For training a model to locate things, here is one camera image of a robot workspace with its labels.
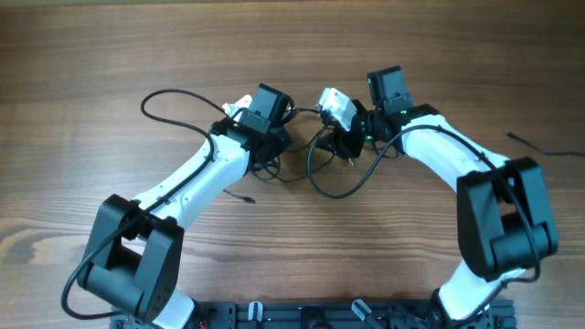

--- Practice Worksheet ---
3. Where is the thin black audio cable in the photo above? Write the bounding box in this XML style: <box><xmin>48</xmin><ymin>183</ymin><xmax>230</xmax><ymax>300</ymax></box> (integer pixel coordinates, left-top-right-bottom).
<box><xmin>505</xmin><ymin>132</ymin><xmax>585</xmax><ymax>158</ymax></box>

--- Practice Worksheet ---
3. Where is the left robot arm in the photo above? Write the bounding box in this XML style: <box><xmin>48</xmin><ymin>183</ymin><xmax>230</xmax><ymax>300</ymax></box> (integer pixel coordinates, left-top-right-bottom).
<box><xmin>61</xmin><ymin>84</ymin><xmax>294</xmax><ymax>328</ymax></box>

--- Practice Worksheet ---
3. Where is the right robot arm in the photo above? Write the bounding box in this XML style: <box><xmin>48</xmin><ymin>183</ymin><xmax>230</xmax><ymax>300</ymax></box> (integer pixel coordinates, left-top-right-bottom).
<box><xmin>314</xmin><ymin>66</ymin><xmax>558</xmax><ymax>328</ymax></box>

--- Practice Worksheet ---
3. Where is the left camera cable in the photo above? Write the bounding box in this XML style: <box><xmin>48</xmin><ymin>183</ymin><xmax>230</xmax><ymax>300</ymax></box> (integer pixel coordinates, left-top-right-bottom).
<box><xmin>60</xmin><ymin>88</ymin><xmax>234</xmax><ymax>321</ymax></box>

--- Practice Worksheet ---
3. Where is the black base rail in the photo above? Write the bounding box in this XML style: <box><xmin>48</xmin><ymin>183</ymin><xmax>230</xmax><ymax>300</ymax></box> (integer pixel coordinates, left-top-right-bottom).
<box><xmin>109</xmin><ymin>299</ymin><xmax>517</xmax><ymax>329</ymax></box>

